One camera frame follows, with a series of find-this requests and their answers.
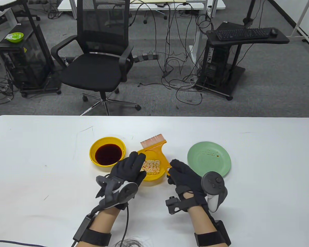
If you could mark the person's right hand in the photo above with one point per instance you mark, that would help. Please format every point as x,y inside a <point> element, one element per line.
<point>188,182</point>

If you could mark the person's left hand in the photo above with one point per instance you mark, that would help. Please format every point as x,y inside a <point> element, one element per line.
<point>128,169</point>

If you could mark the rectangular puffed rice cake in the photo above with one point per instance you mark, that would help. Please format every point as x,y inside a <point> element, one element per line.
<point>152,166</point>

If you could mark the dark soy sauce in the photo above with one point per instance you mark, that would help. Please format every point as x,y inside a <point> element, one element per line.
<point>108,154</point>

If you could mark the yellow rice cake bowl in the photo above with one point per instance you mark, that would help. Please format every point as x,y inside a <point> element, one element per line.
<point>154,177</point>

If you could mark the orange plastic brush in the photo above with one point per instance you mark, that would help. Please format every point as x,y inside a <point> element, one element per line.
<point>157,149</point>

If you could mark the person's left forearm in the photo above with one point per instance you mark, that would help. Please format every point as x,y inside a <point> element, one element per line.
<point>105,218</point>

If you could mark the person's right forearm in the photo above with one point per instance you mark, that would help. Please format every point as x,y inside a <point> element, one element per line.
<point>200,218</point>

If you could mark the yellow soy sauce bowl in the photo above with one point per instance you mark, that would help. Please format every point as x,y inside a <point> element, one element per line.
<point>106,140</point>

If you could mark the grey handheld controller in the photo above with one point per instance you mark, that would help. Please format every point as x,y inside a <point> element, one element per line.
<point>123,193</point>
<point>213,182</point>

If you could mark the green round plate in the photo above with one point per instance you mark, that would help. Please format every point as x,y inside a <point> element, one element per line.
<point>208,159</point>

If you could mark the black mesh office chair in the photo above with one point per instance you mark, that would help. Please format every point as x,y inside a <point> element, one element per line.
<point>92,69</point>

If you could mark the grey power strip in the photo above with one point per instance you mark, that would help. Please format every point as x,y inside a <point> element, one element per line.
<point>146,56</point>

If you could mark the black rolling workstation cart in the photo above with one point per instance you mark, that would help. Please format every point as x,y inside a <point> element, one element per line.
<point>221,64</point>

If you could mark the black rolling computer stand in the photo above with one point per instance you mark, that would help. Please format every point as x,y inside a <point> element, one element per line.
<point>28,64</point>

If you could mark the black keyboard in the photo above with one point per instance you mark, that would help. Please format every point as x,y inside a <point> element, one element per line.
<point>242,34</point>

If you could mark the black computer mouse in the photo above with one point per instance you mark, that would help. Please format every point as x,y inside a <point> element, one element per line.
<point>274,31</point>

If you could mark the small green bowl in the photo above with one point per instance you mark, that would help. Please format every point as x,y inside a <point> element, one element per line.
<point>15,37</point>

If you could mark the black chair base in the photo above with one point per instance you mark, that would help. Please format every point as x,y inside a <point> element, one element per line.
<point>5,21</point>

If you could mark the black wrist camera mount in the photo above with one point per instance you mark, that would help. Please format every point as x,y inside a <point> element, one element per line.
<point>173,205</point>
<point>121,206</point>

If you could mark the white metal frame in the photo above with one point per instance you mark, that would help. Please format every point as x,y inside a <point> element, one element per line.
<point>302,15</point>

